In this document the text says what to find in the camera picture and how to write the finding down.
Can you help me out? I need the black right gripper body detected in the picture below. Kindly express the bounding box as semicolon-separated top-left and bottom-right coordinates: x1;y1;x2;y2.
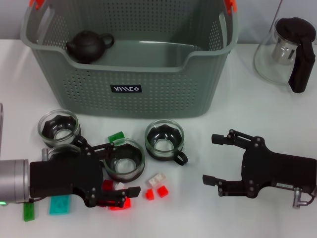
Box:
240;136;317;199

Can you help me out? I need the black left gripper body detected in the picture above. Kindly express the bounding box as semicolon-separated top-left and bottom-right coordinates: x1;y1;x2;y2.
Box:
29;146;105;208

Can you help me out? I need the glass teacup with black holder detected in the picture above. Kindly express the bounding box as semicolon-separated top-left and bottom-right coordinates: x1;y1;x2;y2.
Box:
103;138;146;183
47;145;82;162
37;109;88;149
144;119;188;167

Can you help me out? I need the grey-green perforated storage basket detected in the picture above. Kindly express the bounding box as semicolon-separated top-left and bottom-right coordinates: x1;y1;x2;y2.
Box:
20;0;240;119

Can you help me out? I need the bright red sloped brick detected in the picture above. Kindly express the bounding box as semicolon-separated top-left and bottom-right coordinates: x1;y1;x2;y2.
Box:
108;198;131;211

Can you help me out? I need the dark red long brick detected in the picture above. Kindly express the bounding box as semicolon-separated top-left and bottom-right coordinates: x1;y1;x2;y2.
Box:
99;179;115;206

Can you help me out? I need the small green building brick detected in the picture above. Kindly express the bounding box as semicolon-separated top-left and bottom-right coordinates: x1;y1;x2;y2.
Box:
107;131;125;144

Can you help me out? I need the teal flat building brick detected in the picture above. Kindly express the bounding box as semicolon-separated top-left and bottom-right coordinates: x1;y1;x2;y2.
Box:
49;195;71;215

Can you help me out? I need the translucent white building brick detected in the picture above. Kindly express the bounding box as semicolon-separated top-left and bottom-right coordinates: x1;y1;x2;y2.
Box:
148;173;167;187

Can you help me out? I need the small red building brick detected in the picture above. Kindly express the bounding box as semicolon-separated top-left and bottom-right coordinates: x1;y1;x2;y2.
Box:
157;185;169;198

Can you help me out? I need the long green building brick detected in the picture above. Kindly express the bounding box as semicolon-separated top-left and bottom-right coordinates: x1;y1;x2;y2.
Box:
23;202;35;222

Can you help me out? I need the dark clay teapot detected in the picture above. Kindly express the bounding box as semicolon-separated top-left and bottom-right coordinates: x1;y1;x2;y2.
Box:
65;30;115;64

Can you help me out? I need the right gripper plug with cable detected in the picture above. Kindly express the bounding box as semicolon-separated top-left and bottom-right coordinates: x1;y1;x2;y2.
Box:
293;187;317;209

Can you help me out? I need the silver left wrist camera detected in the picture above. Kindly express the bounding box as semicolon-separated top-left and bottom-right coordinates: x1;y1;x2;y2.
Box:
0;103;4;161

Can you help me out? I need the glass pitcher with black handle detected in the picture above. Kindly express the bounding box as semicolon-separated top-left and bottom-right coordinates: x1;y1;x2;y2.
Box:
253;16;317;94

